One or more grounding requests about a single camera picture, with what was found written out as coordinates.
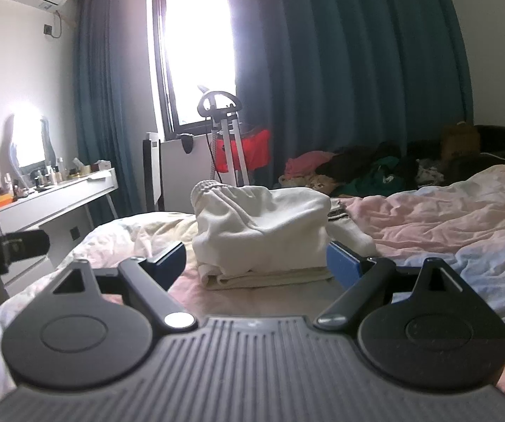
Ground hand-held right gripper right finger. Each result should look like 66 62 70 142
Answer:
313 240 466 330

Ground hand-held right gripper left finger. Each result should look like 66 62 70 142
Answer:
52 241 197 331

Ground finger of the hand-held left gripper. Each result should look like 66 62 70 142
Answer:
0 229 51 269

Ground white jacket with striped trim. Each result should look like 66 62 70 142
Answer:
190 179 377 279

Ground dark clothes pile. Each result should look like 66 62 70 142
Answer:
316 141 405 184

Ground pink clothes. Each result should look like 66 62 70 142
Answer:
283 150 337 177

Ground white dressing table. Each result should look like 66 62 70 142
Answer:
0 167 119 300

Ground group of cosmetic bottles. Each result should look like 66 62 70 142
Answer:
0 156 91 205

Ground cream folded garment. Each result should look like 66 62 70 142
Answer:
198 264 337 292

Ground white flat panel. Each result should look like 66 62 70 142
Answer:
159 138 218 214

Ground tan plush cloth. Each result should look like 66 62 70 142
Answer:
278 173 342 195

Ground white tower heater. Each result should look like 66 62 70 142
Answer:
142 131 162 212

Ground green garment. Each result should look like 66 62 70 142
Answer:
334 155 414 198

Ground lit vanity mirror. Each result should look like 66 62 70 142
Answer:
8 103 56 177

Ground pastel patchwork bed blanket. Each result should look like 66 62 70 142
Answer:
0 159 505 405

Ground garment steamer stand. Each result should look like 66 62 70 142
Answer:
197 85 252 190

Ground red cloth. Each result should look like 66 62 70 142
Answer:
214 127 272 173

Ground narrow blue curtain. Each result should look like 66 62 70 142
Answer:
73 0 148 221

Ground brown bag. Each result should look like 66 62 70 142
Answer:
441 121 482 160

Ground dark framed window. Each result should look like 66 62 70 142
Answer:
147 0 241 138

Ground air conditioner power cable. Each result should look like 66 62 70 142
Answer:
52 8 67 39

